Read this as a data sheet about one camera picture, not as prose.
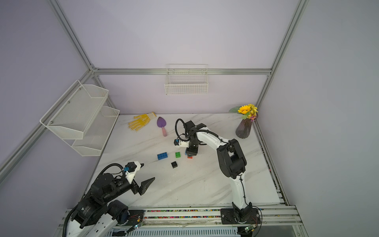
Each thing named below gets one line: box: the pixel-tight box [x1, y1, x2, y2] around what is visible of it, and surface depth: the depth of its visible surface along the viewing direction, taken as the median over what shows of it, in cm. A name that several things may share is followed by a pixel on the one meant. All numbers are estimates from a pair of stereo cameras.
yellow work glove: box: [127, 111, 157, 132], surface depth 117 cm
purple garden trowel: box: [156, 116, 168, 137], surface depth 117 cm
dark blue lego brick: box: [156, 152, 168, 160], surface depth 97 cm
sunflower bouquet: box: [228, 103, 259, 122], surface depth 92 cm
